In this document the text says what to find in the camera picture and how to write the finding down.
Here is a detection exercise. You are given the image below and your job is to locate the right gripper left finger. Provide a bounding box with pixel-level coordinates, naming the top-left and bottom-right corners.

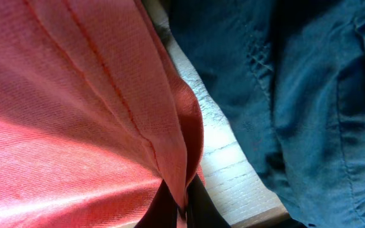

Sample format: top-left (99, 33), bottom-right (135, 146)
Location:
top-left (135, 180), bottom-right (177, 228)

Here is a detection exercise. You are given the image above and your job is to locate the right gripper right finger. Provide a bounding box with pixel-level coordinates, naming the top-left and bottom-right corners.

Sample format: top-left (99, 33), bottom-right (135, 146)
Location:
top-left (187, 174), bottom-right (231, 228)

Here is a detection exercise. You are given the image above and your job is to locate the red printed t-shirt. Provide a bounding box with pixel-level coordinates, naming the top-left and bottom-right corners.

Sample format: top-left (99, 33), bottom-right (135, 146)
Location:
top-left (0, 0), bottom-right (203, 227)

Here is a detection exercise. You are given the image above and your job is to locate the navy blue shirt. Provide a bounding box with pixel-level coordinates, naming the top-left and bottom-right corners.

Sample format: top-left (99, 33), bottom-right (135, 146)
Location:
top-left (169, 0), bottom-right (365, 227)

